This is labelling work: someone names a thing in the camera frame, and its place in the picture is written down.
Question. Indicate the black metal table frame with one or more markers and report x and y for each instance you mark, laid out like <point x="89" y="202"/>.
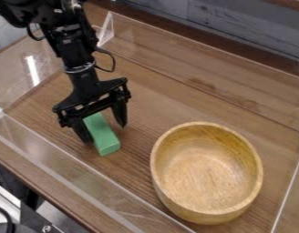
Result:
<point x="37" y="214"/>

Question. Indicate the clear acrylic corner bracket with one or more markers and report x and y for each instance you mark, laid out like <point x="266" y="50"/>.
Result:
<point x="105" y="31"/>

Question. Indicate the clear acrylic tray wall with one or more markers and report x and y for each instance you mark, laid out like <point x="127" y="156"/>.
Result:
<point x="183" y="80"/>

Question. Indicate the green rectangular block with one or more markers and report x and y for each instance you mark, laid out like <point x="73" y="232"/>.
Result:
<point x="105" y="140"/>

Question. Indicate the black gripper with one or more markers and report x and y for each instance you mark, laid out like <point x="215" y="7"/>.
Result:
<point x="91" y="97"/>

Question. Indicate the brown wooden bowl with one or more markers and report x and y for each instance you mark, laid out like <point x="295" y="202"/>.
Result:
<point x="207" y="172"/>

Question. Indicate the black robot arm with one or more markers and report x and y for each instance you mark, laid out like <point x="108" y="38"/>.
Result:
<point x="72" y="38"/>

